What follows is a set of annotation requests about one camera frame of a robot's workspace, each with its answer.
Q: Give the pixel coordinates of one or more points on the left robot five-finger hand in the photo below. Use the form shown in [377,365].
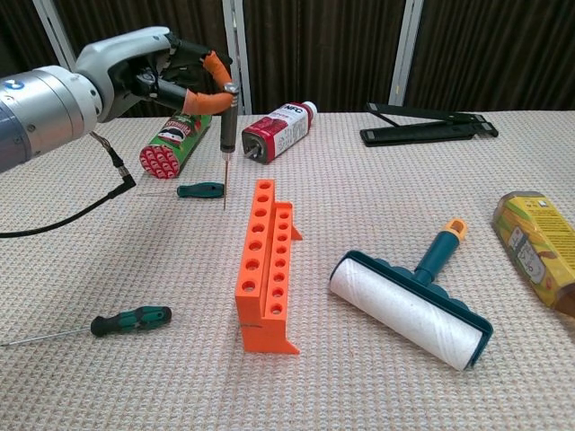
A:
[117,54]

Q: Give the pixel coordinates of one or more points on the black silver precision screwdriver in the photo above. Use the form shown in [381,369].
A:
[228,130]

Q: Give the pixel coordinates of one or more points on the small dark teal screwdriver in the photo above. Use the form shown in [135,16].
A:
[202,190]

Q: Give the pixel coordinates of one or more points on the orange screwdriver holder rack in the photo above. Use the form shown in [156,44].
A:
[269,336]

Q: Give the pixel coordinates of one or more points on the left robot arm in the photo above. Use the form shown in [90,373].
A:
[45,112]

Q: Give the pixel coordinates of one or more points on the black folding laptop stand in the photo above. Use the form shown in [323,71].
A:
[413,134]

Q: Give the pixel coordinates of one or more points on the green Pringles can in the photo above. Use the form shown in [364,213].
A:
[175,143]

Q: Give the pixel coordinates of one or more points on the red NFC juice bottle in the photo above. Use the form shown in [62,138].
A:
[278,130]

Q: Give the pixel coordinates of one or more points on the dark brown pleated curtain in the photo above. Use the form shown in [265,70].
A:
[314,45]

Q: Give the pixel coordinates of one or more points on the beige woven tablecloth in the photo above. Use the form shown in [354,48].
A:
[90,404]

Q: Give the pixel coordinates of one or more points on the teal lint roller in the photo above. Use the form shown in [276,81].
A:
[404,310]

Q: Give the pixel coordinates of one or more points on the yellow label tea bottle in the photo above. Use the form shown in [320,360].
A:
[530,242]

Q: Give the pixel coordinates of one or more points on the white metal frame post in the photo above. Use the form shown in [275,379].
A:
[63,45]
[404,54]
[236,40]

